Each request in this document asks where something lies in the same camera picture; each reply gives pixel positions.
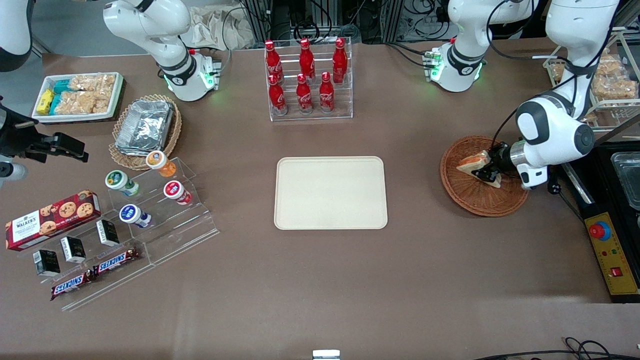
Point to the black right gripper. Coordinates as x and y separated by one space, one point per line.
16 139

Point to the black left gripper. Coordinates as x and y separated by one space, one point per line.
498 158

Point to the triangular sandwich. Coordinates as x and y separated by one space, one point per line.
472 162

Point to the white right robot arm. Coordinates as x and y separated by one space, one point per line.
150 25

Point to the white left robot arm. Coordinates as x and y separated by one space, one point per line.
550 125

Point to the brown round wicker basket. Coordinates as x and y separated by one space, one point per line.
475 200

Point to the light tan wicker basket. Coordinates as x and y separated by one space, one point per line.
125 160

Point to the white rectangular snack tray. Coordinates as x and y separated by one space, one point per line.
114 102

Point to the beige plastic serving tray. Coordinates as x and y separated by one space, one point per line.
330 192

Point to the teal snack packet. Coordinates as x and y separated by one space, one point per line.
55 104
61 86

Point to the yellow snack packet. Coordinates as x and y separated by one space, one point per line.
45 101

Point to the clear rice cracker packet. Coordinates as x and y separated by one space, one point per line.
95 82
82 102

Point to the green gum bottle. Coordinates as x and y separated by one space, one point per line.
116 180

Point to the red Walkers cookie box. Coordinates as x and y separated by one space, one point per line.
50 220

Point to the aluminium foil container stack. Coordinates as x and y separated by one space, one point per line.
145 127

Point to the blue gum bottle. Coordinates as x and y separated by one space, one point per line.
129 213

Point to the small black carton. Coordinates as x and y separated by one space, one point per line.
46 262
108 232
73 250

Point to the orange gum bottle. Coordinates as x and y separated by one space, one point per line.
157 160

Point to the clear fried snack packet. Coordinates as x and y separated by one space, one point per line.
559 72
615 87
610 64

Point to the black countertop appliance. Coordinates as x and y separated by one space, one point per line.
602 190

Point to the red gum bottle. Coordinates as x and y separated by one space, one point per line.
172 190

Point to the Snickers chocolate bar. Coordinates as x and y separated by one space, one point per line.
116 261
72 285

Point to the red emergency stop button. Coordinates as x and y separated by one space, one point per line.
599 230

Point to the clear glass container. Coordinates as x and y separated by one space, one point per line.
627 180

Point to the clear acrylic stepped riser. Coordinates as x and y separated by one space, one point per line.
195 235
125 275

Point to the black yellow control box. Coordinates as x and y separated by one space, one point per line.
612 255

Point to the red Coca-Cola bottle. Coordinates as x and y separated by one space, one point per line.
273 60
304 96
306 59
277 97
326 95
340 60

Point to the clear acrylic bottle rack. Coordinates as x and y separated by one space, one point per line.
312 116

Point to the crumpled beige cloth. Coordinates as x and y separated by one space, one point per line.
210 27

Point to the black aluminium equipment rack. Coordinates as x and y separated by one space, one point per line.
280 15

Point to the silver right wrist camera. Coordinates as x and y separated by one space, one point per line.
12 171

